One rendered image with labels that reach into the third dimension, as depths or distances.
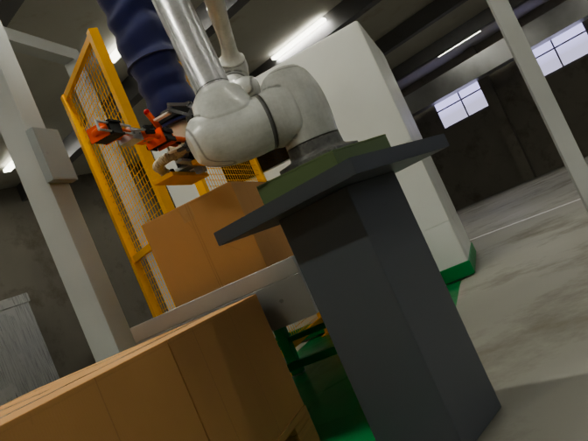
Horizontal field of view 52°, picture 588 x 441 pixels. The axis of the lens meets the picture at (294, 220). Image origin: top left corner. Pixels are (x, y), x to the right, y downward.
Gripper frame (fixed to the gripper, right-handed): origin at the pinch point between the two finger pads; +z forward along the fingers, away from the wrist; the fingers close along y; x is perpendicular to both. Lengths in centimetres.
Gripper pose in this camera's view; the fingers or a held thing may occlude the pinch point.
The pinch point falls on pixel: (164, 136)
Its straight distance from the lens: 234.7
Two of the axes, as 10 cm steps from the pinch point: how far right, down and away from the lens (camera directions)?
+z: -8.7, 4.0, 2.8
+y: 4.0, 9.1, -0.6
